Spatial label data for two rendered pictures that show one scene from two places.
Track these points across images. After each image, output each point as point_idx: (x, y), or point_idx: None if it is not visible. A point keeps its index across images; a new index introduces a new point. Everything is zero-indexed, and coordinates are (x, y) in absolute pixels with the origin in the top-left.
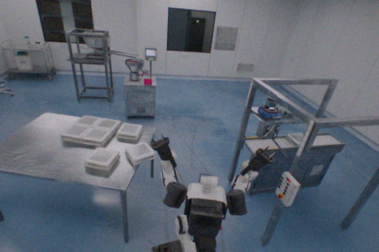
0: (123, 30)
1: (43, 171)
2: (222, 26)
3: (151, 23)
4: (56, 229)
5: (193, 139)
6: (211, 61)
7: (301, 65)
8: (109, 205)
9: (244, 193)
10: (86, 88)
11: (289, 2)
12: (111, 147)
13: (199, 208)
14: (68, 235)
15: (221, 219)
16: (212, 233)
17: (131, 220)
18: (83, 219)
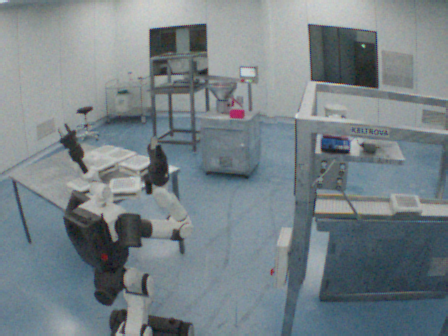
0: (246, 53)
1: (39, 188)
2: (389, 51)
3: (285, 43)
4: (57, 265)
5: (291, 216)
6: (381, 102)
7: None
8: None
9: (151, 226)
10: (174, 131)
11: None
12: (105, 180)
13: (74, 215)
14: (62, 273)
15: (84, 230)
16: (93, 259)
17: None
18: (80, 267)
